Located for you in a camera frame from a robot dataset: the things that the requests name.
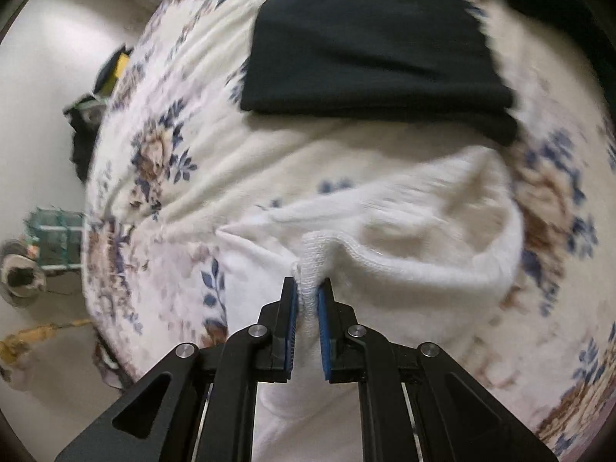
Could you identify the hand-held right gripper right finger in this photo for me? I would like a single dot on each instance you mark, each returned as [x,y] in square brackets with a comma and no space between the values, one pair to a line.
[325,332]

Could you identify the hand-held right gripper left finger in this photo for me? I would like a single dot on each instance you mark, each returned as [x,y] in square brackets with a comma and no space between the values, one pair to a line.
[288,320]

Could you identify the white towel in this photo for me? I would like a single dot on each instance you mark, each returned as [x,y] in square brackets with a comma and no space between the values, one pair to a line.
[409,260]

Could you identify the black hanging clothes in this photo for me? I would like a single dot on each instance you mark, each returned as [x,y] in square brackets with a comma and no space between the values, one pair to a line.
[83,149]

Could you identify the floral blanket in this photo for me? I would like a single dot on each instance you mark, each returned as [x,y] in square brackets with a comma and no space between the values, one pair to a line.
[202,106]

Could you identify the round grey object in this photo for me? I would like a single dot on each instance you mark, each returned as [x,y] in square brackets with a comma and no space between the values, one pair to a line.
[19,274]

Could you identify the black folded garment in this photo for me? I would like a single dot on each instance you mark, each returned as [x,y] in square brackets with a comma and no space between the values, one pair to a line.
[365,48]

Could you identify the yellow box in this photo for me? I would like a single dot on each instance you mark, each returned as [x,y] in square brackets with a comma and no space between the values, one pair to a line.
[121,65]

